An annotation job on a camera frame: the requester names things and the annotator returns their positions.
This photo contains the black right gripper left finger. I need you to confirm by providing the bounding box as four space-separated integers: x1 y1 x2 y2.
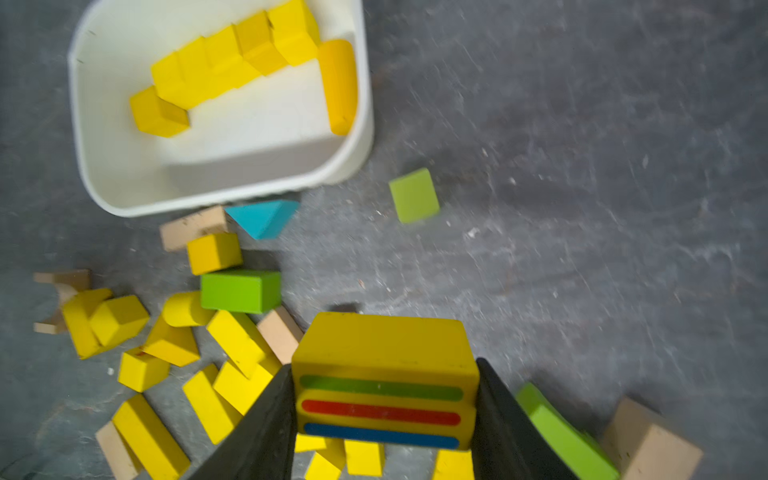
191 365 298 480

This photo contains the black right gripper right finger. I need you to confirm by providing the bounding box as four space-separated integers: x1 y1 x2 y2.
471 358 576 480

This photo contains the rainbow striped block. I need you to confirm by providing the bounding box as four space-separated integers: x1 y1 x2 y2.
292 312 480 451

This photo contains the white oval plastic tub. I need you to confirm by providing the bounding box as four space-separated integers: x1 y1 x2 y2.
68 1 374 217

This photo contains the yellow cube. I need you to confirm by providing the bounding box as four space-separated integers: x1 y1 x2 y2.
203 25 261 96
186 233 243 276
130 86 190 138
177 36 230 108
234 11 288 76
151 52 201 110
267 0 321 66

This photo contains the yellow cylinder block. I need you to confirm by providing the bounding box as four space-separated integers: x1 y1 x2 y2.
318 39 358 136
162 291 216 327

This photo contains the green slanted block right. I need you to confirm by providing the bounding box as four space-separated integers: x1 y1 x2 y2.
515 382 620 480

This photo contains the long yellow block bottom left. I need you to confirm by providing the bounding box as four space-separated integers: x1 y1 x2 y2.
113 394 191 480

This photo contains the tan slanted block centre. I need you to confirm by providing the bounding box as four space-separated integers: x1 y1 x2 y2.
256 306 304 365

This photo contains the tan block far right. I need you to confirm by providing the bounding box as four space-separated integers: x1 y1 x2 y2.
599 397 703 480

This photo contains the tan wooden block bottom left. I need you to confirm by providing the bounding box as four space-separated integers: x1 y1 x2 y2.
96 422 143 480

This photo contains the green rectangular block centre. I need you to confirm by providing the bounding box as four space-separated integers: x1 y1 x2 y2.
200 269 282 314

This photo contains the yellow cube below tan block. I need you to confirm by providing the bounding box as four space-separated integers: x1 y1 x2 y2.
186 233 243 276

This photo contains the teal triangular block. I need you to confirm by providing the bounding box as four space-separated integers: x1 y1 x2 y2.
225 200 300 240

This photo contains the tan long block near tub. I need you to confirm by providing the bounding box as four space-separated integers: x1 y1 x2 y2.
160 205 230 252

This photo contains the brown small block left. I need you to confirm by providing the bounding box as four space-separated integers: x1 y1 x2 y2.
33 269 91 335

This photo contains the small green cube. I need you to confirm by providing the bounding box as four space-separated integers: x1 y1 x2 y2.
389 168 440 224

